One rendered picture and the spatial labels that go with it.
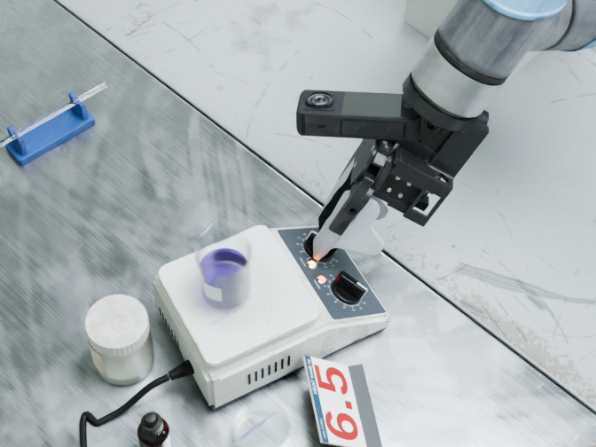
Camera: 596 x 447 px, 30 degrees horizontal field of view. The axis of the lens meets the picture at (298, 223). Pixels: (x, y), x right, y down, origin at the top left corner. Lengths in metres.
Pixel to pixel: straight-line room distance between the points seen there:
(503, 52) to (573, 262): 0.33
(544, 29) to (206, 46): 0.52
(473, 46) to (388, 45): 0.43
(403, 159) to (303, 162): 0.25
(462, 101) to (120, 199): 0.43
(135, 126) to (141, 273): 0.20
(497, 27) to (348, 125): 0.16
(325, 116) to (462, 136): 0.13
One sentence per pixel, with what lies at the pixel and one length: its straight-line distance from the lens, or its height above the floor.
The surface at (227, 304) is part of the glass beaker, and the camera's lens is 1.02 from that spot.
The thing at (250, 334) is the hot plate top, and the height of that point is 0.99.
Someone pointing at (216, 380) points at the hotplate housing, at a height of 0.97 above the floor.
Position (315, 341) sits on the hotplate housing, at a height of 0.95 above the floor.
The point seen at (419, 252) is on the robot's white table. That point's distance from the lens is 1.19.
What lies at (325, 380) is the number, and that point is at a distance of 1.07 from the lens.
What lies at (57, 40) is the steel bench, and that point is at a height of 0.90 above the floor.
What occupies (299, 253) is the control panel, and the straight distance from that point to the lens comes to 1.10.
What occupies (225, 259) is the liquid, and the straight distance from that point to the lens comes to 1.02.
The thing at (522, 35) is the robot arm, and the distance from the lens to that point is 0.95.
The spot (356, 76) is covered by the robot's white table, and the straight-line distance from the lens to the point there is 1.33.
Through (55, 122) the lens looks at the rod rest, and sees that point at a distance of 1.29.
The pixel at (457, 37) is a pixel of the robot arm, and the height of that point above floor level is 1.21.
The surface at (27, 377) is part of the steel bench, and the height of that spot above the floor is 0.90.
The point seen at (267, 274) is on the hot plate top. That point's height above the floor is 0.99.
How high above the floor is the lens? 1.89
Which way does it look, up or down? 55 degrees down
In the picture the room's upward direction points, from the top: 2 degrees clockwise
